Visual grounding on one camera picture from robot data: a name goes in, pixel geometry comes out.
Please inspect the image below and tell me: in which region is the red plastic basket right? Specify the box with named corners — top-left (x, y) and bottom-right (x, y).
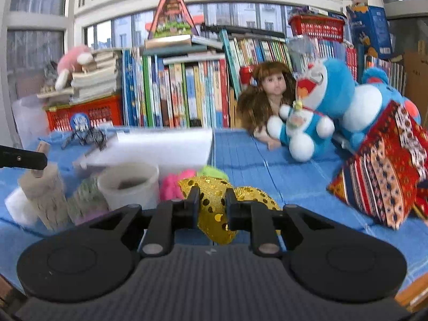
top-left (288, 14), bottom-right (345, 43)

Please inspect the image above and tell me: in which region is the small Doraemon plush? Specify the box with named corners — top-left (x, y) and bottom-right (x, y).
top-left (266, 101), bottom-right (335, 162)

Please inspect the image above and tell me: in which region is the green crumpled mesh ball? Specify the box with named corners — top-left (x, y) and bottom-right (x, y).
top-left (67, 176), bottom-right (109, 225)

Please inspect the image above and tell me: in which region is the brown haired doll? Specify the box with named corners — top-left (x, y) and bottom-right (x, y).
top-left (236, 61), bottom-right (296, 150)

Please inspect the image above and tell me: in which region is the right row of books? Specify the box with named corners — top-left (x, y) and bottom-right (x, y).
top-left (218, 28), bottom-right (407, 95)

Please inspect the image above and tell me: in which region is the gold sequin soft pouch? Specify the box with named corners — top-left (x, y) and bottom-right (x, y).
top-left (178, 175), bottom-right (280, 245)

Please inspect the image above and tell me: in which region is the pink and green soft toy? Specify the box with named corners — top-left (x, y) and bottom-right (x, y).
top-left (159, 165), bottom-right (230, 202)

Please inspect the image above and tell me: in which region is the red plastic crate left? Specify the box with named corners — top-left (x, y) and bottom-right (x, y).
top-left (44, 95), bottom-right (123, 132)

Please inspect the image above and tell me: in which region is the large Doraemon plush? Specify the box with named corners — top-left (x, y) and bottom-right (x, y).
top-left (296, 58), bottom-right (421, 151)

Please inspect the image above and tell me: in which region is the row of upright books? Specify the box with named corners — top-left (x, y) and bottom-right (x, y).
top-left (120, 36), bottom-right (242, 128)

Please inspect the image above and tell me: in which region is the stack of worn books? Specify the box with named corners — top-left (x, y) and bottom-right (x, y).
top-left (36, 49), bottom-right (123, 104)

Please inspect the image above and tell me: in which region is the miniature black bicycle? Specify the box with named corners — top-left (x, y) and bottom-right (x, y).
top-left (62, 113), bottom-right (107, 150)

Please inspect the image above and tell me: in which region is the paper cup with black doodles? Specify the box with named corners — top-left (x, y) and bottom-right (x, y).
top-left (18, 162), bottom-right (69, 230)

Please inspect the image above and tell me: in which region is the black long toy gun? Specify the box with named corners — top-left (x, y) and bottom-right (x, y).
top-left (200, 23), bottom-right (285, 39)

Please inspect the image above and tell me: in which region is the white cardboard box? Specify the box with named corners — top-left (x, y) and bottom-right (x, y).
top-left (72, 128), bottom-right (214, 178)

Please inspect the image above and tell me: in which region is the red soda can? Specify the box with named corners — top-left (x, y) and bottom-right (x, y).
top-left (239, 65), bottom-right (255, 90)

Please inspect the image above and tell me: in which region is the blue cardboard box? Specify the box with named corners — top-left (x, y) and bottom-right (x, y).
top-left (347, 4), bottom-right (393, 59)

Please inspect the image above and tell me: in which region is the white paper cup blue drawing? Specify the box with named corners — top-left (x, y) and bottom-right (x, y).
top-left (97, 162), bottom-right (160, 211)

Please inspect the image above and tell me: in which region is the pink white plush toy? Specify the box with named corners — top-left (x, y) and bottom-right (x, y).
top-left (55, 45), bottom-right (94, 91)

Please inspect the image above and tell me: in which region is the colourful patterned cushion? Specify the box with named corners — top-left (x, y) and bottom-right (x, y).
top-left (327, 101), bottom-right (427, 230)

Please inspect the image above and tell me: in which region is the blue table cloth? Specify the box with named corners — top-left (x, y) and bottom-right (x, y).
top-left (1, 130), bottom-right (427, 289)

